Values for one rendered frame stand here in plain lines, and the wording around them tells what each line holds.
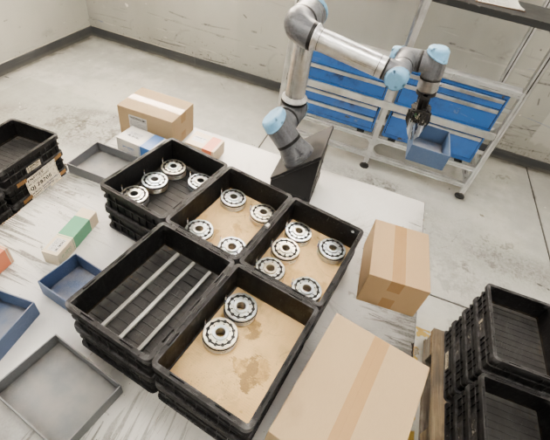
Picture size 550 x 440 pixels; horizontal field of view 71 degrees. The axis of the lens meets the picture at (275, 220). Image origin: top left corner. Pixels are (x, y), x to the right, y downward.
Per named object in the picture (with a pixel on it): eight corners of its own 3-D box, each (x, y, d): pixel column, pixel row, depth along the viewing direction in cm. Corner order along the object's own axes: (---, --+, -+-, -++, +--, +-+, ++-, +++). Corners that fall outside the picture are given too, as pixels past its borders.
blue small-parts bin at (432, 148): (408, 134, 167) (415, 120, 163) (442, 145, 166) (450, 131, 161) (404, 159, 153) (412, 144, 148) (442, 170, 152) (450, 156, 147)
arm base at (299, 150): (293, 152, 183) (282, 134, 179) (318, 143, 173) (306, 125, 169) (279, 171, 175) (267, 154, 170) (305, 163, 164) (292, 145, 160)
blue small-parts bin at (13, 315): (-1, 299, 126) (-9, 286, 121) (40, 313, 125) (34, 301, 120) (-54, 354, 112) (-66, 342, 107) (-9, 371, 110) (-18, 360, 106)
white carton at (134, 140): (168, 154, 193) (167, 139, 186) (153, 166, 184) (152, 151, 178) (134, 140, 196) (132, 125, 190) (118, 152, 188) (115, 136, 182)
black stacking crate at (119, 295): (164, 244, 138) (162, 222, 130) (233, 283, 131) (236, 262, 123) (72, 326, 112) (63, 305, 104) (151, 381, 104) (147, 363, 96)
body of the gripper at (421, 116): (406, 124, 147) (415, 93, 139) (408, 114, 153) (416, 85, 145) (426, 127, 145) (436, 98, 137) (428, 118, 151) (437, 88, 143)
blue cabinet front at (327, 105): (288, 106, 324) (301, 37, 285) (371, 132, 314) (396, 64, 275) (287, 107, 322) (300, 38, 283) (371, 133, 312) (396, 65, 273)
